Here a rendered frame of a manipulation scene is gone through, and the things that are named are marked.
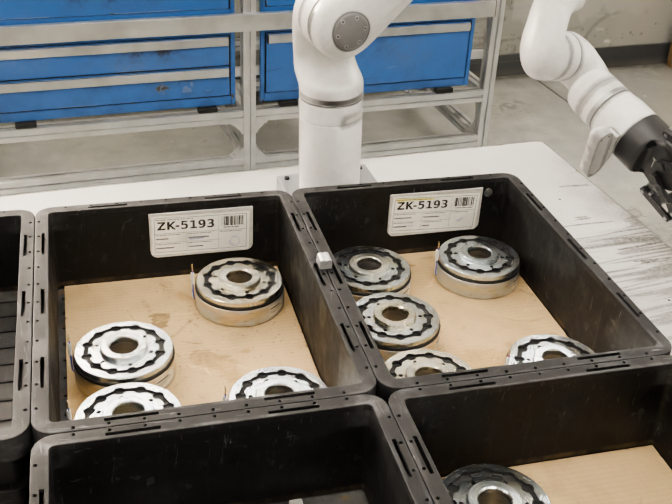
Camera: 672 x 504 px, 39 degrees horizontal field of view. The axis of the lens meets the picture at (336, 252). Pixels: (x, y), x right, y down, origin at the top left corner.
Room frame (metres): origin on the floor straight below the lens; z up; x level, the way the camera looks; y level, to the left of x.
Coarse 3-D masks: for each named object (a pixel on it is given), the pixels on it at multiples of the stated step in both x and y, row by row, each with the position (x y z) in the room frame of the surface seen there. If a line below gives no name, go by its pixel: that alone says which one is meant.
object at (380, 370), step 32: (320, 192) 1.05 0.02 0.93; (352, 192) 1.06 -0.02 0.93; (576, 256) 0.93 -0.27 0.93; (608, 288) 0.86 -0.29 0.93; (352, 320) 0.78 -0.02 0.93; (640, 320) 0.80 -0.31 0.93; (608, 352) 0.75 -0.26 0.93; (640, 352) 0.75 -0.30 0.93; (384, 384) 0.68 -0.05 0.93; (416, 384) 0.68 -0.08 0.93
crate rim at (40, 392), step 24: (264, 192) 1.04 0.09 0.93; (48, 216) 0.96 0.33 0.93; (288, 216) 0.99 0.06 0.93; (48, 240) 0.90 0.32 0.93; (48, 264) 0.85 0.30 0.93; (312, 264) 0.88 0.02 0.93; (48, 288) 0.81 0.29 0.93; (48, 312) 0.77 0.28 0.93; (336, 312) 0.79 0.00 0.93; (48, 336) 0.73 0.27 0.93; (48, 360) 0.69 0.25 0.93; (360, 360) 0.71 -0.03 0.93; (48, 384) 0.66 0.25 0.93; (360, 384) 0.68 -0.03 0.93; (48, 408) 0.63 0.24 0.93; (168, 408) 0.63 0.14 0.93; (192, 408) 0.63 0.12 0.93; (216, 408) 0.64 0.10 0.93; (240, 408) 0.64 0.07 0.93; (48, 432) 0.60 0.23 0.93
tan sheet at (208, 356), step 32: (64, 288) 0.96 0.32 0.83; (96, 288) 0.96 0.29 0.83; (128, 288) 0.97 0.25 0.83; (160, 288) 0.97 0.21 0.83; (96, 320) 0.90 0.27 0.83; (128, 320) 0.90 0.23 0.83; (160, 320) 0.90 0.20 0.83; (192, 320) 0.91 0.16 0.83; (288, 320) 0.92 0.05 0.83; (192, 352) 0.85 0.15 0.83; (224, 352) 0.85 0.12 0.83; (256, 352) 0.85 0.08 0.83; (288, 352) 0.85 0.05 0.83; (192, 384) 0.79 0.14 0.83; (224, 384) 0.79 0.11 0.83
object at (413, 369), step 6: (426, 360) 0.80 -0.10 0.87; (414, 366) 0.79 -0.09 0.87; (420, 366) 0.79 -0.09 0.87; (426, 366) 0.79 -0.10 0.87; (432, 366) 0.79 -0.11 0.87; (438, 366) 0.79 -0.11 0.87; (444, 366) 0.79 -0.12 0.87; (408, 372) 0.78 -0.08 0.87; (414, 372) 0.78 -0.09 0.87; (438, 372) 0.79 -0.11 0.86
